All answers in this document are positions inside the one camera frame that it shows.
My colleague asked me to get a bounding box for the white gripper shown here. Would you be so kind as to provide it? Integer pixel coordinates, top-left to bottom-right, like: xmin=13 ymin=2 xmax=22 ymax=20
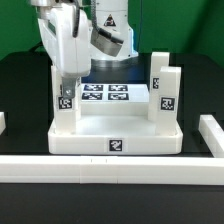
xmin=38 ymin=3 xmax=91 ymax=99

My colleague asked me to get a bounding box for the white desk tabletop tray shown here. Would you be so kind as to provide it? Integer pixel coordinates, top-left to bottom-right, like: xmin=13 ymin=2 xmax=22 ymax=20
xmin=47 ymin=101 xmax=184 ymax=156

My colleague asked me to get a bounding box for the white front fence bar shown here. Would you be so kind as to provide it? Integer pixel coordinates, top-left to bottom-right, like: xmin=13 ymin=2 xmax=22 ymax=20
xmin=0 ymin=155 xmax=224 ymax=185

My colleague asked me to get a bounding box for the white fence bar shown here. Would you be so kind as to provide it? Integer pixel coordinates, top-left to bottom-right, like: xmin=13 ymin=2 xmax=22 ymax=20
xmin=0 ymin=155 xmax=224 ymax=185
xmin=198 ymin=115 xmax=224 ymax=158

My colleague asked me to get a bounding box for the white right fence bar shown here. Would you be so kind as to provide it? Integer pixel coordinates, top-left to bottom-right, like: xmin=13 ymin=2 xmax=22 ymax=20
xmin=198 ymin=115 xmax=224 ymax=158

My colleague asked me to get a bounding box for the white marker base plate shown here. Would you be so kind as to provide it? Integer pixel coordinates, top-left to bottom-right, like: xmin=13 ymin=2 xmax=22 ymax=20
xmin=81 ymin=83 xmax=149 ymax=103

